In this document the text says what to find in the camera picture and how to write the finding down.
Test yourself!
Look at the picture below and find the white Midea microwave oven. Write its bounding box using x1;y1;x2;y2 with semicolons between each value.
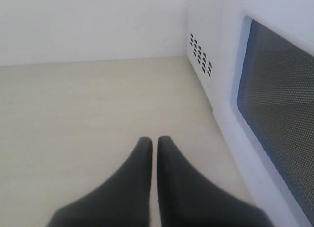
185;0;224;114

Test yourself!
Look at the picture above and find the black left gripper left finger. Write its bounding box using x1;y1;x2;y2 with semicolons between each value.
47;137;153;227

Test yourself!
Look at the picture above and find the white microwave door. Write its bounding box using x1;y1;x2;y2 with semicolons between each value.
209;0;314;227

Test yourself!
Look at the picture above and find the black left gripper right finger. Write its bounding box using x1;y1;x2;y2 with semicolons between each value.
157;136;273;227

